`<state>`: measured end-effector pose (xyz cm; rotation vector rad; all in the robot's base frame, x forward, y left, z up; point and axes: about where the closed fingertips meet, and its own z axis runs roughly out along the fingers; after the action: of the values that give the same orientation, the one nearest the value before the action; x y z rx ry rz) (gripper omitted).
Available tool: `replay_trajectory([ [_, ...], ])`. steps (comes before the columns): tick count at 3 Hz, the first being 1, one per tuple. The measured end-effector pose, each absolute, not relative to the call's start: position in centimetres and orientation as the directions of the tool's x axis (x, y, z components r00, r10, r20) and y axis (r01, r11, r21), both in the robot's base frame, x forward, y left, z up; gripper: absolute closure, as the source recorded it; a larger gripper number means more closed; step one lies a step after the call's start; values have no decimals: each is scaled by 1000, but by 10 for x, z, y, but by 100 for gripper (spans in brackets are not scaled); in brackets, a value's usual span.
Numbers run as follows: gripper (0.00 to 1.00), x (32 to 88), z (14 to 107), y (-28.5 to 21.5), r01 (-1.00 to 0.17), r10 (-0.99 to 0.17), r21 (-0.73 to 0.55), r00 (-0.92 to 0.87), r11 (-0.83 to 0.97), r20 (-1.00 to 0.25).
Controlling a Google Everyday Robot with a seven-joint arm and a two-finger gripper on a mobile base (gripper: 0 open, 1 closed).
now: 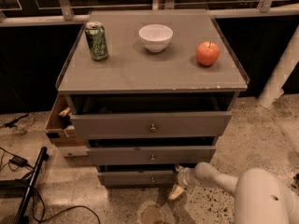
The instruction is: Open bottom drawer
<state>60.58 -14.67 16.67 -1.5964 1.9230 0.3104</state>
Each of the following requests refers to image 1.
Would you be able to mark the black pole stand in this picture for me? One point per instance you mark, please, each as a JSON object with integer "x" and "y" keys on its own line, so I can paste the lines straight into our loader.
{"x": 20, "y": 218}

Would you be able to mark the black power adapter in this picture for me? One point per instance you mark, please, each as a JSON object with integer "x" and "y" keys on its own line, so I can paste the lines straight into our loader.
{"x": 18, "y": 161}

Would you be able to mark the green soda can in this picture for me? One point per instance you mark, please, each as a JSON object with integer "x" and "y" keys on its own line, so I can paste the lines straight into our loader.
{"x": 96, "y": 39}

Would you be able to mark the red apple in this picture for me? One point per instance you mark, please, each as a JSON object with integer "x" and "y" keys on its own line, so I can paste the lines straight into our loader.
{"x": 207, "y": 53}

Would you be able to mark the grey middle drawer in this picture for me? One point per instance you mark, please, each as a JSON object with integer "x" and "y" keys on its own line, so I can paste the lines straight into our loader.
{"x": 150, "y": 155}

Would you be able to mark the grey bottom drawer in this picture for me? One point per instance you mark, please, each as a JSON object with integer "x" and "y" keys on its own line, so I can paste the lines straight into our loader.
{"x": 137, "y": 178}

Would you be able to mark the grey drawer cabinet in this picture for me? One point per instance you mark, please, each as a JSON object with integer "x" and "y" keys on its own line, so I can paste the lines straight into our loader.
{"x": 134, "y": 80}

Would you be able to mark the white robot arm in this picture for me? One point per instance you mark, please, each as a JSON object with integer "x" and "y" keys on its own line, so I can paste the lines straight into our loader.
{"x": 260, "y": 197}

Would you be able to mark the metal railing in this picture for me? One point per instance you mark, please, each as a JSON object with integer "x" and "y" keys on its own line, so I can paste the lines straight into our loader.
{"x": 32, "y": 12}

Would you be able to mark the grey top drawer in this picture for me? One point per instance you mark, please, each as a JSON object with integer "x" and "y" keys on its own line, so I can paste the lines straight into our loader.
{"x": 150, "y": 125}

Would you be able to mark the grey drawer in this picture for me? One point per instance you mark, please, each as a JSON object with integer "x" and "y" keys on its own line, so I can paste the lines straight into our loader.
{"x": 150, "y": 155}
{"x": 150, "y": 125}
{"x": 137, "y": 178}

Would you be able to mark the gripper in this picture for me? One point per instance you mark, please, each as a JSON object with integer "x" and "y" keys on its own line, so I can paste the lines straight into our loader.
{"x": 183, "y": 177}

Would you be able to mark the cardboard box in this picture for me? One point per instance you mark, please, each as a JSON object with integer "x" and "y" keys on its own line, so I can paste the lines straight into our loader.
{"x": 62, "y": 133}

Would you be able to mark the white ceramic bowl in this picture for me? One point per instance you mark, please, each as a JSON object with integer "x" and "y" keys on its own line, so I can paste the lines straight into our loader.
{"x": 155, "y": 37}

